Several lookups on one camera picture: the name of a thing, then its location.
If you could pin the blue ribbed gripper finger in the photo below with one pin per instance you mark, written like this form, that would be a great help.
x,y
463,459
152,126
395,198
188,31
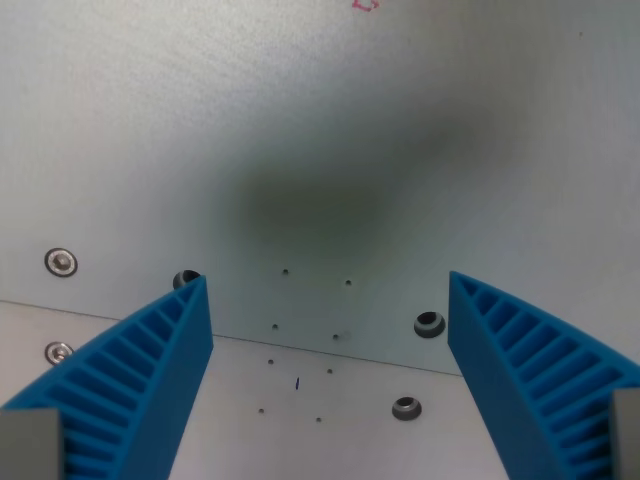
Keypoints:
x,y
150,365
505,360

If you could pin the silver hex socket screw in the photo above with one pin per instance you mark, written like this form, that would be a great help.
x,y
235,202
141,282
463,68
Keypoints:
x,y
61,262
57,352

